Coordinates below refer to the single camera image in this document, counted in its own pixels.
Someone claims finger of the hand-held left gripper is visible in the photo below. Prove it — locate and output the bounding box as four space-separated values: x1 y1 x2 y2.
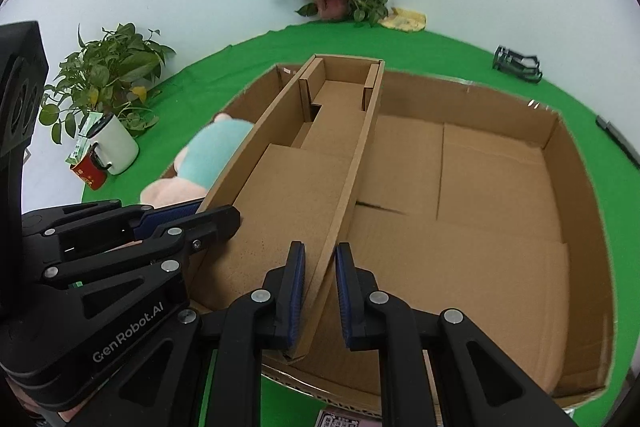
44 205 242 319
22 199 206 258

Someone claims narrow cardboard divider tray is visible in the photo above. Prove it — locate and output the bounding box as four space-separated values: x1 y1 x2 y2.
197 53 387 363

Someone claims yellow cloth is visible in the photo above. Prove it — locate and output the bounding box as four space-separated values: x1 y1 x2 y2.
378 7 427 32

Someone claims dark printed card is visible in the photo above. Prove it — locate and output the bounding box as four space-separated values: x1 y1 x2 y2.
315 409 363 427

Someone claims black pen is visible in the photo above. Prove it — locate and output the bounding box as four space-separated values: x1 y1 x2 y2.
595 116 640 168

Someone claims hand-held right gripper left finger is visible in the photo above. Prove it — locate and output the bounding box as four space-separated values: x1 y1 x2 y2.
75 241 307 427

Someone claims leafy green potted plant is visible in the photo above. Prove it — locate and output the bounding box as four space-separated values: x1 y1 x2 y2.
39 23 177 145

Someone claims person's left hand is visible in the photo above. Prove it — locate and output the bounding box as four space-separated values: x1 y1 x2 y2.
5 374 81 425

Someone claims white mug with black handle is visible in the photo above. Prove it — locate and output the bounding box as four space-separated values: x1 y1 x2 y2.
90 113 140 175

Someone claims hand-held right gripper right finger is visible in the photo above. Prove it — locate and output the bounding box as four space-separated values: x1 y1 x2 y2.
334 242 576 427

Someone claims red packet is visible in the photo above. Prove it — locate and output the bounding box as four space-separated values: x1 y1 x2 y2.
69 146 108 191

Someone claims large brown cardboard box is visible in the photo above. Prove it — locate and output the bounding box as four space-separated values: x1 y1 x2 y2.
160 52 617 413

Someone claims green and white carton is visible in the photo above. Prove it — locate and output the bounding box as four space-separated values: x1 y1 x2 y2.
65 111 106 165

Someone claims pink and teal plush toy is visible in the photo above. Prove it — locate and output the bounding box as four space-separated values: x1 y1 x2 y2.
140 112 256 208

